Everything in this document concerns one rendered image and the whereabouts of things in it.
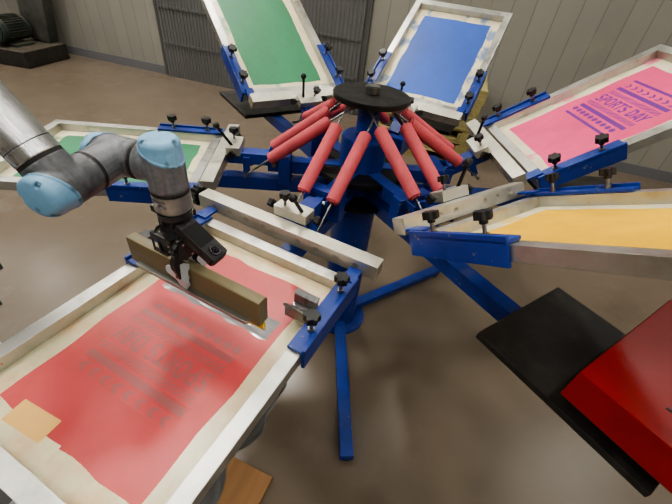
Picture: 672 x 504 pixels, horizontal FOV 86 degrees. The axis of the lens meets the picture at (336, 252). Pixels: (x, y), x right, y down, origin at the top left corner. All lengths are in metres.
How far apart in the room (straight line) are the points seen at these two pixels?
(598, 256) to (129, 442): 0.93
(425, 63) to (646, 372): 1.91
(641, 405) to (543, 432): 1.31
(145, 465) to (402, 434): 1.33
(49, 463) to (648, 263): 1.08
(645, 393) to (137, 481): 1.01
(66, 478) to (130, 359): 0.25
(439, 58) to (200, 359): 2.08
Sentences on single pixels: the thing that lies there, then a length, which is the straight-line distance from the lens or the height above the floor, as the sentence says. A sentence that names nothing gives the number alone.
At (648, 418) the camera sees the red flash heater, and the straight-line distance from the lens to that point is 0.97.
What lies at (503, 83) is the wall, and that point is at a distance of 5.15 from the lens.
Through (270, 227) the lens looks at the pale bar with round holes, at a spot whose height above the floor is 1.03.
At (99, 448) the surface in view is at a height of 0.96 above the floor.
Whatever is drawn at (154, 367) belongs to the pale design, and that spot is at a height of 0.96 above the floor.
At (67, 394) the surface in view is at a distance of 1.01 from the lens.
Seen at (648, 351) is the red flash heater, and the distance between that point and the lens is 1.11.
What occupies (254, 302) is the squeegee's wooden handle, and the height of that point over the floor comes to 1.14.
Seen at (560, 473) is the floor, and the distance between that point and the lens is 2.20.
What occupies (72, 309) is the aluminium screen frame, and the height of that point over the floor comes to 0.99.
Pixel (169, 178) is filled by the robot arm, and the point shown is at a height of 1.38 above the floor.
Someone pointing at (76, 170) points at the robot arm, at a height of 1.42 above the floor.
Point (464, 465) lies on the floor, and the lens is 2.00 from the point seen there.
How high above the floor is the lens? 1.73
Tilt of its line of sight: 39 degrees down
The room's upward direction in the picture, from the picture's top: 7 degrees clockwise
